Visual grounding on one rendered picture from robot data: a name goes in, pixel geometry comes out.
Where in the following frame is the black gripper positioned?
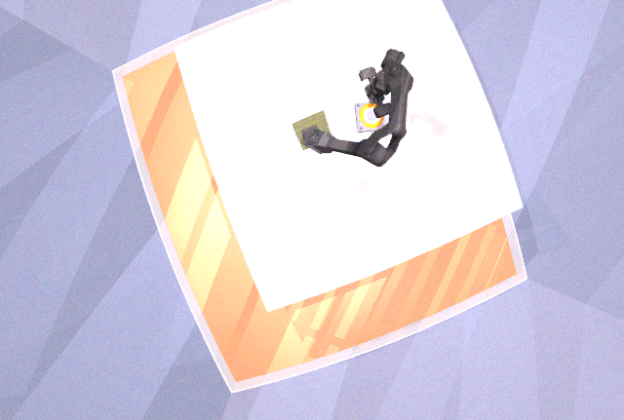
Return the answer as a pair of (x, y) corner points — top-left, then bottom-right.
(359, 66), (390, 118)

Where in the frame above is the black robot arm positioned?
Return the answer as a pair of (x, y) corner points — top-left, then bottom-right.
(301, 49), (414, 167)

